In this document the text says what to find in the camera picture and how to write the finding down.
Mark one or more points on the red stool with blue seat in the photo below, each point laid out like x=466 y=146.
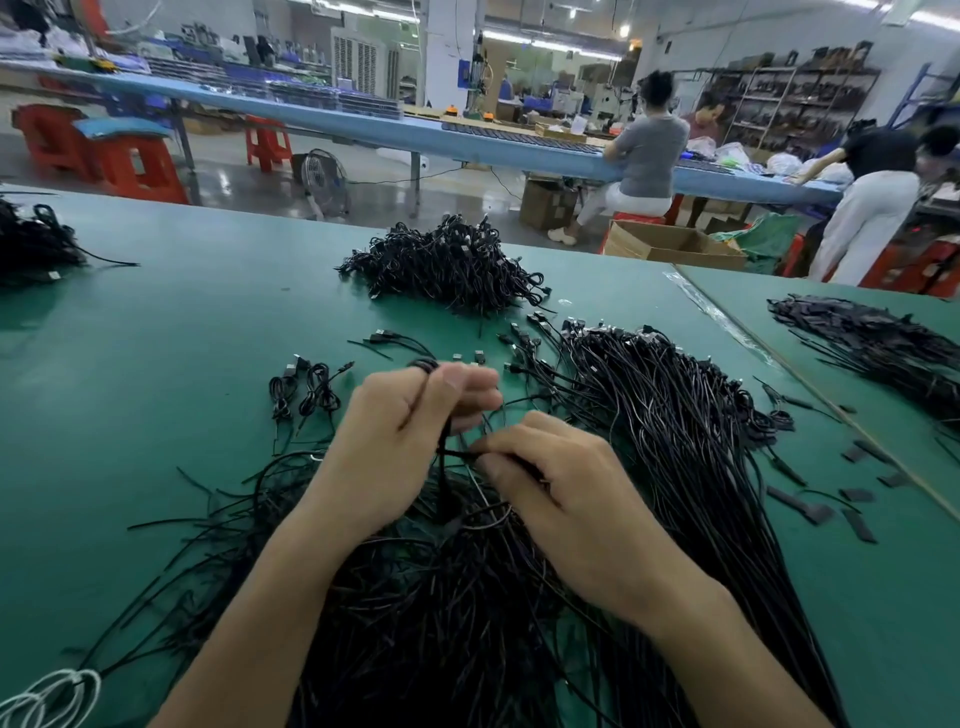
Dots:
x=138 y=168

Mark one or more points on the person's left hand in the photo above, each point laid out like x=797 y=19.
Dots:
x=398 y=443

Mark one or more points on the pile of white bags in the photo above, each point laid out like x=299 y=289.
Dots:
x=783 y=162

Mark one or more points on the long blue workbench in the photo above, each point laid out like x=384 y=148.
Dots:
x=435 y=138

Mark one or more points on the scattered dark tie pieces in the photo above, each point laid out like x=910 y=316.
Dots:
x=858 y=525

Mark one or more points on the blue metal rack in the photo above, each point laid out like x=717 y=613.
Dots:
x=923 y=93

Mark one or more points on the open cardboard box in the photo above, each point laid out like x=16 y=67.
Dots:
x=672 y=245

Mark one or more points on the person's left forearm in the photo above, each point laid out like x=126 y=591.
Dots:
x=263 y=630

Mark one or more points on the red plastic stool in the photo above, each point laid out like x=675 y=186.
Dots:
x=900 y=267
x=269 y=144
x=45 y=135

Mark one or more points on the white pillar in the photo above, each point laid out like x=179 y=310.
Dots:
x=450 y=53

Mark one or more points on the grey floor fan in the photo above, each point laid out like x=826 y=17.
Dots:
x=321 y=183

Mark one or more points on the person's right hand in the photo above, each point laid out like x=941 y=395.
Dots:
x=593 y=518

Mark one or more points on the green bag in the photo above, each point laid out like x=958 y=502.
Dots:
x=768 y=240

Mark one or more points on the small cardboard box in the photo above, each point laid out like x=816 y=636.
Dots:
x=548 y=204

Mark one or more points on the person's right forearm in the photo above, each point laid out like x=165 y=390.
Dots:
x=735 y=668

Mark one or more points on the metal storage shelf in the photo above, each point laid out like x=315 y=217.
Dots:
x=795 y=98

